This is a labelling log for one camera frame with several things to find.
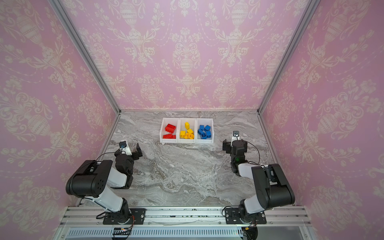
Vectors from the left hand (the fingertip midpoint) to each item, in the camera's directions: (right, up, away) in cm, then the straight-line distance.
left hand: (130, 145), depth 91 cm
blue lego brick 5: (+45, +5, +11) cm, 47 cm away
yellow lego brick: (+36, +8, +15) cm, 40 cm away
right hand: (+64, +3, +2) cm, 65 cm away
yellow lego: (+34, +12, +16) cm, 39 cm away
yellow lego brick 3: (+35, +5, +11) cm, 37 cm away
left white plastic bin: (+23, +15, +16) cm, 31 cm away
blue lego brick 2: (+44, +11, +19) cm, 49 cm away
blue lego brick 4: (+49, +6, +12) cm, 51 cm away
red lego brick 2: (+22, +4, +12) cm, 25 cm away
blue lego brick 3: (+43, +8, +13) cm, 45 cm away
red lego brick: (+22, +10, +15) cm, 29 cm away
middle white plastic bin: (+30, +11, +17) cm, 36 cm away
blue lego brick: (+48, +10, +17) cm, 52 cm away
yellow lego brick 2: (+31, +6, +13) cm, 34 cm away
